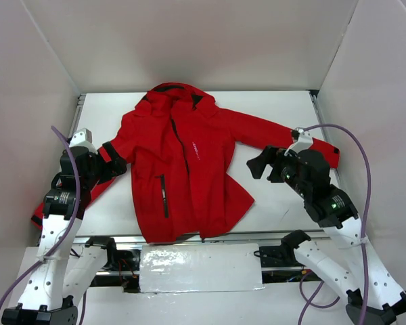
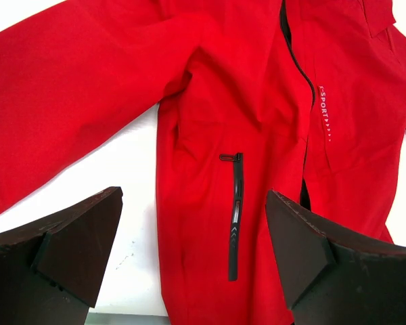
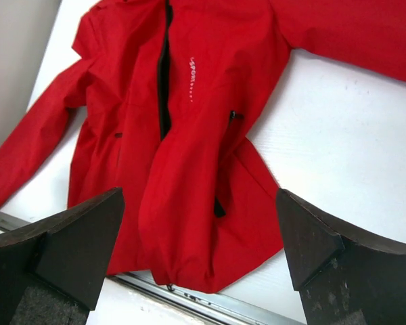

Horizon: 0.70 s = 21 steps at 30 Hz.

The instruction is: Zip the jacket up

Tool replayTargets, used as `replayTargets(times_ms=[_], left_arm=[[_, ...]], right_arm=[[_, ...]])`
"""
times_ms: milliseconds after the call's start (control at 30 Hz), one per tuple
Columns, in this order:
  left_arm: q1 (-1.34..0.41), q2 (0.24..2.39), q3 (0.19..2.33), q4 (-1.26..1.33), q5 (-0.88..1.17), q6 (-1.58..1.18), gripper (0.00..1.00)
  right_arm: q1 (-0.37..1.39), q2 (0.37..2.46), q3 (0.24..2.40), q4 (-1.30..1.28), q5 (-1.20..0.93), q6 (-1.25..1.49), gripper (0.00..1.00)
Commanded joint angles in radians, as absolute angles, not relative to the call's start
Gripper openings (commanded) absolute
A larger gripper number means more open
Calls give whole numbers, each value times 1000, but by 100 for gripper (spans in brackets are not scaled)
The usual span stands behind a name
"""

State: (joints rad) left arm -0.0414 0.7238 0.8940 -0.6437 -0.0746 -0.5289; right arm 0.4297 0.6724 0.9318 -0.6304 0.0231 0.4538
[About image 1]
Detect red hooded jacket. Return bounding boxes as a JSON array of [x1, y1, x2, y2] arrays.
[[31, 82, 342, 244]]

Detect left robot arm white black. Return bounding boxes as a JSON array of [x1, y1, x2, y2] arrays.
[[0, 142, 127, 324]]

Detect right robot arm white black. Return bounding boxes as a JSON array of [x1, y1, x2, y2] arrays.
[[247, 146, 406, 324]]

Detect white foil covered block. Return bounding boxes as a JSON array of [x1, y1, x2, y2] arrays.
[[139, 244, 265, 293]]

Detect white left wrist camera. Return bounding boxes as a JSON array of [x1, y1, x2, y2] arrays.
[[69, 128, 93, 148]]

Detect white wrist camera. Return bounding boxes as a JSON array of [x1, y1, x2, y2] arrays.
[[69, 128, 93, 148], [284, 128, 313, 156]]

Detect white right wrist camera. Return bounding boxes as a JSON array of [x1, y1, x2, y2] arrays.
[[284, 128, 313, 156]]

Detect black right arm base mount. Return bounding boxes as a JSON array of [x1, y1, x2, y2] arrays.
[[253, 246, 310, 284]]

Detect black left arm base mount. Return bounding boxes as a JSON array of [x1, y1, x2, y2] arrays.
[[84, 236, 141, 292]]

